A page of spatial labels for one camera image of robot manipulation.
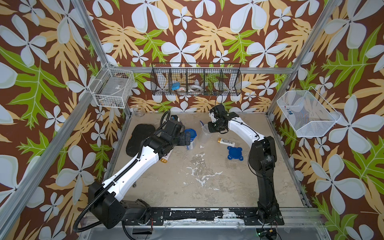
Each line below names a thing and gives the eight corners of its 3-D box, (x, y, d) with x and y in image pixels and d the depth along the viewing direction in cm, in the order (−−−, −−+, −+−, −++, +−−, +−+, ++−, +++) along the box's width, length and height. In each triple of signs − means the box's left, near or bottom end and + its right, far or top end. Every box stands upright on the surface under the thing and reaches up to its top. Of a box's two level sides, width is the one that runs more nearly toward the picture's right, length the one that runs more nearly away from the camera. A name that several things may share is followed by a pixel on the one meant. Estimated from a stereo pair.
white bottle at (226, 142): (216, 142, 106) (217, 139, 103) (217, 139, 108) (218, 136, 105) (234, 147, 103) (235, 145, 100) (235, 144, 105) (236, 142, 102)
